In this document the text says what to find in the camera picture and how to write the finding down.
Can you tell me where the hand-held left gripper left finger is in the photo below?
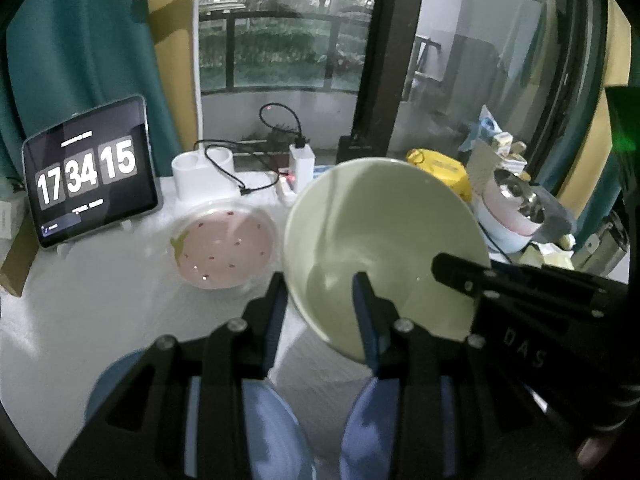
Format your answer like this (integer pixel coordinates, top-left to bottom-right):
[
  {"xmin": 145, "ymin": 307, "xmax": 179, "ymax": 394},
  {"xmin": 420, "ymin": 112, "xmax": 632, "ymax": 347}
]
[{"xmin": 55, "ymin": 271, "xmax": 290, "ymax": 480}]

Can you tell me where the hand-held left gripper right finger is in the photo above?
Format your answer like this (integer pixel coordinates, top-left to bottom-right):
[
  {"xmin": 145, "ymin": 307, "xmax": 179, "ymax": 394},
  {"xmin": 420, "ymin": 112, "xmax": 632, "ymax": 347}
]
[{"xmin": 351, "ymin": 271, "xmax": 586, "ymax": 480}]

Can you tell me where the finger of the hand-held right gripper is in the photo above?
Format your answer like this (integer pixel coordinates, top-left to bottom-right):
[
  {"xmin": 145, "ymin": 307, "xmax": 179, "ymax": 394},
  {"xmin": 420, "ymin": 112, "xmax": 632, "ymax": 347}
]
[{"xmin": 431, "ymin": 252, "xmax": 628, "ymax": 323}]

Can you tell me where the large blue bowl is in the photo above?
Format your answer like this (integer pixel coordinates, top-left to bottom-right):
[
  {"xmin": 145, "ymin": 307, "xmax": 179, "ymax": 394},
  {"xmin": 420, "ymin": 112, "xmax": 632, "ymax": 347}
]
[{"xmin": 339, "ymin": 377, "xmax": 453, "ymax": 480}]

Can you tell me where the pink strawberry bowl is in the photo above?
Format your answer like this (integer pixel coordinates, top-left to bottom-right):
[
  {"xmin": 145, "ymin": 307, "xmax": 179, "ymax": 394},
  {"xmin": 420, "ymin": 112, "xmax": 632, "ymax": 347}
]
[{"xmin": 170, "ymin": 199, "xmax": 278, "ymax": 297}]

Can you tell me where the blue plate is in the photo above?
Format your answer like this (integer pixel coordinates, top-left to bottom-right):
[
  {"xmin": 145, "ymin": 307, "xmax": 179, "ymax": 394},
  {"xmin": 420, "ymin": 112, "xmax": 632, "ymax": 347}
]
[{"xmin": 84, "ymin": 350, "xmax": 317, "ymax": 480}]

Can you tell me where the cream bowl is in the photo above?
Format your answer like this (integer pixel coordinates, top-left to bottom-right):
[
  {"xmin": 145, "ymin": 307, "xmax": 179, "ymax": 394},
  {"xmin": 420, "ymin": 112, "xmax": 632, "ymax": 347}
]
[{"xmin": 281, "ymin": 157, "xmax": 493, "ymax": 366}]

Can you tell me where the person's right hand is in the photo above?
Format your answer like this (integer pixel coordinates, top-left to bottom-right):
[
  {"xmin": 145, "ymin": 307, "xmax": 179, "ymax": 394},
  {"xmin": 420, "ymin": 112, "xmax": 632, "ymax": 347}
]
[{"xmin": 575, "ymin": 430, "xmax": 640, "ymax": 471}]

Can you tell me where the light blue bowl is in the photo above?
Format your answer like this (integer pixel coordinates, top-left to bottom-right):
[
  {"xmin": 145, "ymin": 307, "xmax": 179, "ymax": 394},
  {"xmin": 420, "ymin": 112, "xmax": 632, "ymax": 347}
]
[{"xmin": 480, "ymin": 217, "xmax": 533, "ymax": 255}]

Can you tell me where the grey cloth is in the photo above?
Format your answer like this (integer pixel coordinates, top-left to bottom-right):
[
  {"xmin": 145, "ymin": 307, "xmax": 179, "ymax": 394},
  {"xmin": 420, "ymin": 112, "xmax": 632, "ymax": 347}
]
[{"xmin": 537, "ymin": 192, "xmax": 578, "ymax": 246}]

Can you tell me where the white basket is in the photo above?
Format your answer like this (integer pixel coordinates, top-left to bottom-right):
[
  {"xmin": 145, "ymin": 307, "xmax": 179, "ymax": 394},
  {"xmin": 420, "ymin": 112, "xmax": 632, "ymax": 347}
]
[{"xmin": 470, "ymin": 135, "xmax": 531, "ymax": 183}]

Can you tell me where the steel thermos bottle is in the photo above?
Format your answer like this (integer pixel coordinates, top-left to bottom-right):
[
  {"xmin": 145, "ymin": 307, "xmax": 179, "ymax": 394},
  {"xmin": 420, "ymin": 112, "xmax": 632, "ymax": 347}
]
[{"xmin": 572, "ymin": 210, "xmax": 631, "ymax": 278}]

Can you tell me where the white power strip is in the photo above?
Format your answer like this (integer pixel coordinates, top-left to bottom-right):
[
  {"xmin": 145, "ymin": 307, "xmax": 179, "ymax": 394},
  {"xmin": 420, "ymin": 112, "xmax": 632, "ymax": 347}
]
[{"xmin": 277, "ymin": 175, "xmax": 321, "ymax": 207}]

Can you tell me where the blue packet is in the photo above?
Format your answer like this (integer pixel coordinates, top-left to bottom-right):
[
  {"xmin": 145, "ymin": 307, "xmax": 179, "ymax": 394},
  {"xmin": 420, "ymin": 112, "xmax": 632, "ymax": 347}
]
[{"xmin": 460, "ymin": 105, "xmax": 501, "ymax": 151}]

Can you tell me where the white charger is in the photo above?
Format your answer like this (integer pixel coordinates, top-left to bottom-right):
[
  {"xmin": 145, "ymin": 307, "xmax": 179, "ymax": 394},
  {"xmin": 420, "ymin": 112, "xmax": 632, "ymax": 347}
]
[{"xmin": 289, "ymin": 144, "xmax": 316, "ymax": 193}]

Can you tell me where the black charger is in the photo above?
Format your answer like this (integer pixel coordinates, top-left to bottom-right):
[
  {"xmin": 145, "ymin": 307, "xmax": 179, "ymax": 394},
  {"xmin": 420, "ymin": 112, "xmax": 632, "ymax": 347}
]
[{"xmin": 337, "ymin": 135, "xmax": 373, "ymax": 168}]

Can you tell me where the white tablecloth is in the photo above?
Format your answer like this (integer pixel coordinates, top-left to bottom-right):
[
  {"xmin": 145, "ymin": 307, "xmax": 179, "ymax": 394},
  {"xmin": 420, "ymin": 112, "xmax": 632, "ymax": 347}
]
[{"xmin": 0, "ymin": 167, "xmax": 501, "ymax": 480}]

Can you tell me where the white tablet stand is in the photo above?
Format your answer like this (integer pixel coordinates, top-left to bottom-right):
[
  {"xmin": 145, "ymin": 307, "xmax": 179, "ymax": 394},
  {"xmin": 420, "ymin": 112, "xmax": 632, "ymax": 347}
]
[{"xmin": 52, "ymin": 212, "xmax": 138, "ymax": 257}]

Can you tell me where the tablet with clock display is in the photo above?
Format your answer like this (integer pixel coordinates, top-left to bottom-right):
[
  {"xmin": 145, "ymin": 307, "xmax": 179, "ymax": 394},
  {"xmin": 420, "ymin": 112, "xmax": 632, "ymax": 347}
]
[{"xmin": 21, "ymin": 94, "xmax": 161, "ymax": 250}]

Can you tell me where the brown cardboard box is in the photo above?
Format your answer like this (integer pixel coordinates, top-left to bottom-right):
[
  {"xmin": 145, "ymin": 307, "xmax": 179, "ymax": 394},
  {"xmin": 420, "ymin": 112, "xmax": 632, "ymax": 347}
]
[{"xmin": 0, "ymin": 205, "xmax": 43, "ymax": 298}]

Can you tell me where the black balcony railing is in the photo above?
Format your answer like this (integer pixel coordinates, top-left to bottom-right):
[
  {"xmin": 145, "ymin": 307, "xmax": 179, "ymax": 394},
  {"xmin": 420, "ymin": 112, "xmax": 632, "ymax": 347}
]
[{"xmin": 200, "ymin": 10, "xmax": 441, "ymax": 93}]

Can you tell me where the teal curtain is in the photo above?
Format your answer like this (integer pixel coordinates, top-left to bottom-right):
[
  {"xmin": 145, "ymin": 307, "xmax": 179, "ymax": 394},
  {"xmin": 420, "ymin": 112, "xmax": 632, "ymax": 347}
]
[{"xmin": 5, "ymin": 0, "xmax": 181, "ymax": 181}]

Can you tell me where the long black cable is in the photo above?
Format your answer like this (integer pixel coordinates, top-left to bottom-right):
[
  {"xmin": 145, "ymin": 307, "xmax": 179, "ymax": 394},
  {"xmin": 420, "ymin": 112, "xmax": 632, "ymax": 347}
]
[{"xmin": 482, "ymin": 232, "xmax": 516, "ymax": 263}]

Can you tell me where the black window frame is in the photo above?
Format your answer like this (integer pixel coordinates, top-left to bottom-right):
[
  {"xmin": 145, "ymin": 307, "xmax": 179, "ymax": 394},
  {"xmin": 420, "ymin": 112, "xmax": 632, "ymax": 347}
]
[{"xmin": 192, "ymin": 0, "xmax": 608, "ymax": 201}]

